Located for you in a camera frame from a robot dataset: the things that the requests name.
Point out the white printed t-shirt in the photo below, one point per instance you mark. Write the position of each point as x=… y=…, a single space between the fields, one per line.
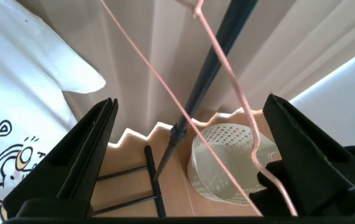
x=18 y=93

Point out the white laundry basket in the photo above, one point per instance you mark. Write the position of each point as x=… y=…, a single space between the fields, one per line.
x=224 y=161

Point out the black clothes rack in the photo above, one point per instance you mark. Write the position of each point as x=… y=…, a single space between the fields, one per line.
x=214 y=65

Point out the pink clothes hanger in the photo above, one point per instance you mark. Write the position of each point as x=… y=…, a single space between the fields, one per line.
x=224 y=63

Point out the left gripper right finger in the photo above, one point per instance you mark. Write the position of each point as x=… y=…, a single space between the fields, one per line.
x=317 y=182

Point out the beige curtain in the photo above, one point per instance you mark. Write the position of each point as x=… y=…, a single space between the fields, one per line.
x=164 y=46

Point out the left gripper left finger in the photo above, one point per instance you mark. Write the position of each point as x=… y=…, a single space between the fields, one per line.
x=45 y=191

